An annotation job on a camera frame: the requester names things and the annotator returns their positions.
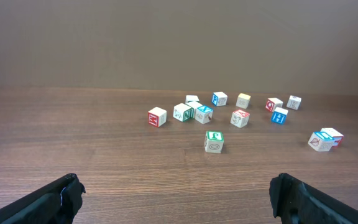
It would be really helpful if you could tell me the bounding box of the green J letter block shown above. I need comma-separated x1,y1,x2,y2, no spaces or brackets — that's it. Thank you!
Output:
204,131,224,154

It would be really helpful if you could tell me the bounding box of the green N letter block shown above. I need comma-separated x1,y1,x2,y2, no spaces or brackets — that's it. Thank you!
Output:
173,103,194,122

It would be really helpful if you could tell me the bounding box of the red A letter block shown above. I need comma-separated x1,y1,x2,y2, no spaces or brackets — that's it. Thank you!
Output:
231,110,250,128

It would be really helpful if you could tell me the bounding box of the white K letter block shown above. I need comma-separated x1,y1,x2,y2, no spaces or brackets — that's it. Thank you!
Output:
287,95,301,110

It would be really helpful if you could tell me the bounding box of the red M letter block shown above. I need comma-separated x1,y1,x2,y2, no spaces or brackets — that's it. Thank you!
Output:
147,107,167,127

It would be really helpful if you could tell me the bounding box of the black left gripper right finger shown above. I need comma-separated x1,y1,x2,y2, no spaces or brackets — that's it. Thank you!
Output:
269,173,358,224

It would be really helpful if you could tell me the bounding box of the yellow topped letter block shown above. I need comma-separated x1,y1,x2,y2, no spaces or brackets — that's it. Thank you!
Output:
236,93,250,109

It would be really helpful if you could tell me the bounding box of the blue L letter block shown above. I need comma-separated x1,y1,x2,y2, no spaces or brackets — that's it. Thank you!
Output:
308,131,334,152

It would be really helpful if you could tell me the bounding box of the white O green block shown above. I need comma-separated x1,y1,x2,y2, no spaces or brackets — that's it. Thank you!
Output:
186,101,202,110

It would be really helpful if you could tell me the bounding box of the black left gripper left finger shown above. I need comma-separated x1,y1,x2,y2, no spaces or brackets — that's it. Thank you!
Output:
0,173,86,224

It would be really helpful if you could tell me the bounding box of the white Z letter block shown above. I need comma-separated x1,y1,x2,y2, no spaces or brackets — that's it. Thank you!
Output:
185,95,200,104

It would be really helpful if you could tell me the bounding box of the blue H letter block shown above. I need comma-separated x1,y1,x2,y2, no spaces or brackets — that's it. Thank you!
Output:
271,107,288,124

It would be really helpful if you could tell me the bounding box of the red I letter block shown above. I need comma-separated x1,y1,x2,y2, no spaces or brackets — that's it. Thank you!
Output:
321,128,344,147

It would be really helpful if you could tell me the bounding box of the blue P letter block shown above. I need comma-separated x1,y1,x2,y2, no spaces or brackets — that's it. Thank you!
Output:
211,91,227,106

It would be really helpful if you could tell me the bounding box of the blue X letter block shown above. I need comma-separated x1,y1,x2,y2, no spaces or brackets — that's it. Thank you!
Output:
195,105,213,124

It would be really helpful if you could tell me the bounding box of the red Q letter block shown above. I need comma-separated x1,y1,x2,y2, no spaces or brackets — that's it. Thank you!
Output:
265,98,283,112

